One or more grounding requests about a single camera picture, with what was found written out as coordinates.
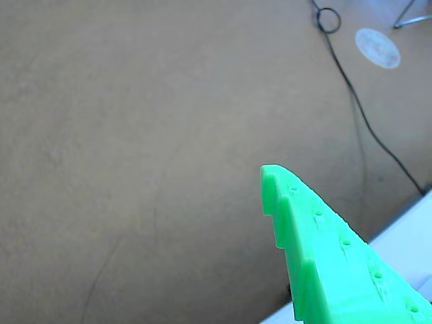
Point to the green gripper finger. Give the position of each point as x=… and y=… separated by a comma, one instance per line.
x=337, y=280

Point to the white round sticker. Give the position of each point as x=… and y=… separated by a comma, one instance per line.
x=378, y=48

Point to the metal furniture leg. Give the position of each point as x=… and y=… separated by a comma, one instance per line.
x=410, y=20

